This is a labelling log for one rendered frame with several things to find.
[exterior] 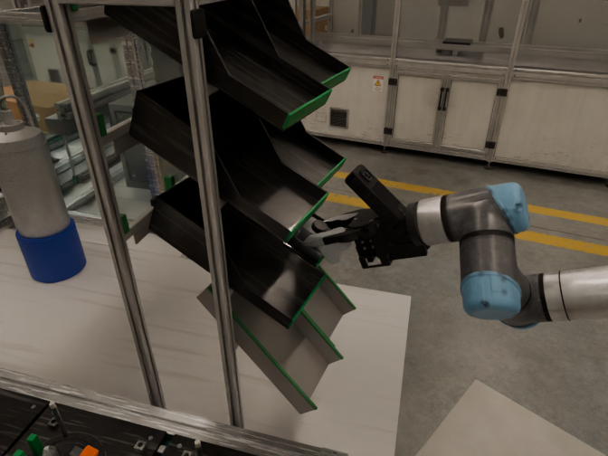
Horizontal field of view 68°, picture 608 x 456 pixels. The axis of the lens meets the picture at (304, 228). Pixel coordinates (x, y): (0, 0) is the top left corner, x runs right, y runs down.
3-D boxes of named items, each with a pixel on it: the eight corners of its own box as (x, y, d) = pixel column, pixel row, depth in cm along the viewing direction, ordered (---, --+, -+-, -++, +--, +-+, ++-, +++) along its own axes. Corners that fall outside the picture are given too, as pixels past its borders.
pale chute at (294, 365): (328, 363, 91) (344, 357, 88) (299, 414, 80) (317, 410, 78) (236, 258, 88) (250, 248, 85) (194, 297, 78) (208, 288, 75)
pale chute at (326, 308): (342, 314, 103) (356, 308, 100) (319, 354, 93) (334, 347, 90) (262, 220, 100) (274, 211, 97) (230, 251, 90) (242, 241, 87)
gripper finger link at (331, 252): (309, 273, 81) (357, 261, 78) (296, 244, 79) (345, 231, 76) (313, 264, 84) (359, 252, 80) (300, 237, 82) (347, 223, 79)
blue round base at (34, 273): (97, 258, 145) (85, 217, 137) (62, 287, 132) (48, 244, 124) (56, 251, 148) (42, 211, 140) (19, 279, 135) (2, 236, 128)
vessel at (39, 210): (81, 218, 137) (44, 90, 117) (47, 242, 125) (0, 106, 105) (42, 212, 140) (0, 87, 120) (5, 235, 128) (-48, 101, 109)
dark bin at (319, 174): (341, 167, 85) (359, 136, 80) (312, 196, 75) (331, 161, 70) (222, 90, 88) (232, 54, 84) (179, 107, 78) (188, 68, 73)
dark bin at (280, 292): (321, 283, 81) (338, 256, 76) (288, 329, 71) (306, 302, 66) (196, 196, 84) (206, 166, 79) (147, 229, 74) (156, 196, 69)
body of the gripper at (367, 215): (358, 270, 78) (425, 261, 72) (340, 227, 76) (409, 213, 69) (372, 248, 84) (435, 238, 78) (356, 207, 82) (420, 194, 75)
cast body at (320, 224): (324, 253, 88) (339, 229, 84) (315, 265, 84) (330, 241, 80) (289, 229, 89) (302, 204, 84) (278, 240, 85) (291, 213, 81)
